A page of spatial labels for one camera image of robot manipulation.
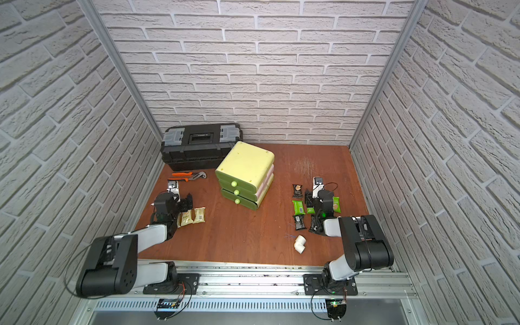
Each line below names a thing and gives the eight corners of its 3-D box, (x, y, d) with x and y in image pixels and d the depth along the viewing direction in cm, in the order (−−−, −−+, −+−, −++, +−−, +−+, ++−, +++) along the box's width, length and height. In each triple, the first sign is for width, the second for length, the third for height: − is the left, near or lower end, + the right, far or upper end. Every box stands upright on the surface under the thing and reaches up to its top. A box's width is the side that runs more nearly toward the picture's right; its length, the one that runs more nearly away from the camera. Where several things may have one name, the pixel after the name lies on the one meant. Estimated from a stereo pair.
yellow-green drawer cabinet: (222, 198, 98) (213, 172, 81) (243, 168, 110) (239, 140, 93) (255, 214, 93) (253, 189, 76) (273, 181, 105) (275, 153, 88)
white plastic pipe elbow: (292, 250, 83) (292, 249, 82) (296, 235, 87) (297, 233, 86) (302, 254, 82) (303, 253, 81) (306, 239, 86) (307, 237, 85)
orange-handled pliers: (169, 182, 105) (167, 179, 103) (171, 175, 108) (169, 173, 106) (206, 180, 106) (205, 177, 104) (207, 174, 109) (206, 171, 107)
